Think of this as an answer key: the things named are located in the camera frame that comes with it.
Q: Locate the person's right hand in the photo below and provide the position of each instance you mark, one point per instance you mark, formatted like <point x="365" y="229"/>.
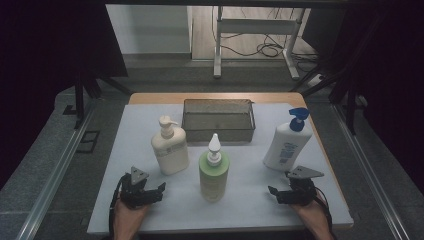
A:
<point x="310" y="213"/>

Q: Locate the white bottle with blue pump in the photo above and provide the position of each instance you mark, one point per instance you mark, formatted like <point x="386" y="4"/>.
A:
<point x="286" y="146"/>

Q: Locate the black stand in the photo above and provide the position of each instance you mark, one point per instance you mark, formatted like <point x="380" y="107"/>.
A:
<point x="350" y="110"/>
<point x="79" y="100"/>

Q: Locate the green pump bottle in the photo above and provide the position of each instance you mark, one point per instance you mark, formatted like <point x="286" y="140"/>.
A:
<point x="213" y="173"/>

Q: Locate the white desk frame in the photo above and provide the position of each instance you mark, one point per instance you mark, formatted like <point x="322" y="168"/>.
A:
<point x="256" y="26"/>

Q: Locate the white cabinet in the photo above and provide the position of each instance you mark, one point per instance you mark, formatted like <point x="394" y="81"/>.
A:
<point x="146" y="28"/>

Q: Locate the pale blue table mat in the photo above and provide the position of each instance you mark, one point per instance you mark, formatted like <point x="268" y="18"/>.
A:
<point x="240" y="210"/>

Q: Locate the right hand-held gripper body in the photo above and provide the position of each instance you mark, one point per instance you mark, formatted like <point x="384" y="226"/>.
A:
<point x="300" y="191"/>

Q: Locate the cream pump bottle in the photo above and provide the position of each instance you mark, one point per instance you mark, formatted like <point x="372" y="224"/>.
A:
<point x="170" y="150"/>

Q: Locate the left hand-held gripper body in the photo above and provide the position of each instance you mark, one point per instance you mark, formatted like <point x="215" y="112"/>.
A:
<point x="135" y="191"/>

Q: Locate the aluminium rail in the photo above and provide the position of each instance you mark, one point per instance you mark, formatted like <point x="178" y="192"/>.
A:
<point x="53" y="180"/>
<point x="370" y="180"/>

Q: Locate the person's left hand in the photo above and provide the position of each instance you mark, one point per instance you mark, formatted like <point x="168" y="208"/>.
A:
<point x="131" y="215"/>

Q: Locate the dark curtain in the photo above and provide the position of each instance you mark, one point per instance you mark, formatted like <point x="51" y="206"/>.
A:
<point x="40" y="66"/>
<point x="390" y="66"/>

